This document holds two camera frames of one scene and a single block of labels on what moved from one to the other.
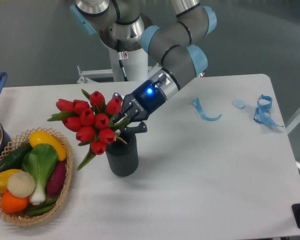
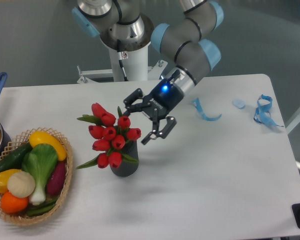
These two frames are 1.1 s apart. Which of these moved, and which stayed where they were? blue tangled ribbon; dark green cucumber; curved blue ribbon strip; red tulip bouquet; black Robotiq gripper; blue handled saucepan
Moved: red tulip bouquet; black Robotiq gripper
Stayed: blue tangled ribbon; dark green cucumber; curved blue ribbon strip; blue handled saucepan
